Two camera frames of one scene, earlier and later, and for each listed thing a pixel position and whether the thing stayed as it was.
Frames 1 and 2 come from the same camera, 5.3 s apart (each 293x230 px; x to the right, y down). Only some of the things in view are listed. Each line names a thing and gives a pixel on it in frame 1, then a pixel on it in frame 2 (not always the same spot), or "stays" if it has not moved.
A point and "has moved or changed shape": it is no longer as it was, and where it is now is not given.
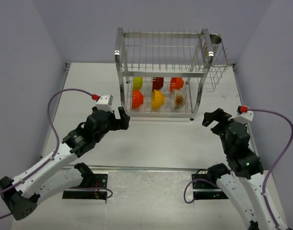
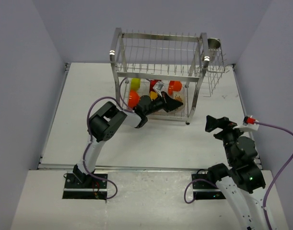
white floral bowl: x=180 y=96 has moved or changed shape
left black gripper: x=123 y=123 to x=169 y=104
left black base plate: x=96 y=189 stays
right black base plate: x=204 y=188 stays
